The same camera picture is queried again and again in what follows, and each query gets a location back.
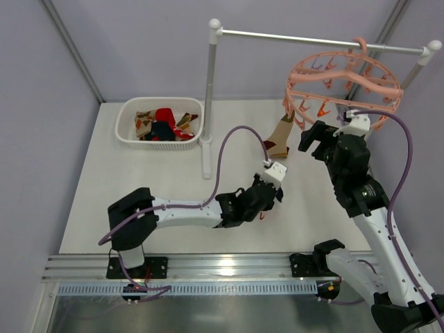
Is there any grey slotted cable duct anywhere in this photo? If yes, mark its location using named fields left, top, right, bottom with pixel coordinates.
left=57, top=280, right=318, bottom=296

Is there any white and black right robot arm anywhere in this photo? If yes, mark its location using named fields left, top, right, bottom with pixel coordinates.
left=298, top=121, right=443, bottom=332

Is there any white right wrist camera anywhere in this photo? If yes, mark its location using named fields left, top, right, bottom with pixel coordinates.
left=333, top=109, right=371, bottom=137

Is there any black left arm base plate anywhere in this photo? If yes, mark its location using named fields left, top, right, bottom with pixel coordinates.
left=105, top=256, right=168, bottom=280

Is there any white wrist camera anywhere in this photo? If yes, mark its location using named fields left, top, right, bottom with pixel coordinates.
left=260, top=160, right=287, bottom=188
left=333, top=109, right=371, bottom=137

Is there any navy sock red toe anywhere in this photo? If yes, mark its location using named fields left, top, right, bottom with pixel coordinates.
left=259, top=187, right=284, bottom=221

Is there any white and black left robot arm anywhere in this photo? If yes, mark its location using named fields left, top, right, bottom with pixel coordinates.
left=100, top=171, right=285, bottom=269

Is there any pink round clip hanger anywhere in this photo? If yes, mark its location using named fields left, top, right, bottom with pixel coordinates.
left=282, top=37, right=404, bottom=130

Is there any beige orange argyle sock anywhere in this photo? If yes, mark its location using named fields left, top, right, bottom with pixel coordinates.
left=135, top=110, right=157, bottom=140

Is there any white perforated plastic basket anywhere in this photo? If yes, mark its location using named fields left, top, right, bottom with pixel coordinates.
left=114, top=97, right=204, bottom=151

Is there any silver white clothes rack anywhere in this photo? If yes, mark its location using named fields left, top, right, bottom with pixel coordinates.
left=199, top=19, right=443, bottom=180

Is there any aluminium mounting rail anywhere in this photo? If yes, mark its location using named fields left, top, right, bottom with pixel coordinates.
left=42, top=251, right=422, bottom=282

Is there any navy sock beige toe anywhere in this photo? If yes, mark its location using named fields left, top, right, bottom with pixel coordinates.
left=142, top=121, right=176, bottom=142

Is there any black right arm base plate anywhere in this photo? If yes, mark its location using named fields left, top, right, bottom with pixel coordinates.
left=289, top=253, right=338, bottom=278

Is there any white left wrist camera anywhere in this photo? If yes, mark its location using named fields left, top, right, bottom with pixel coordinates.
left=260, top=160, right=287, bottom=188

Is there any beige striped ribbed sock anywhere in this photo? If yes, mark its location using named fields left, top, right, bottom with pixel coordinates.
left=264, top=114, right=294, bottom=158

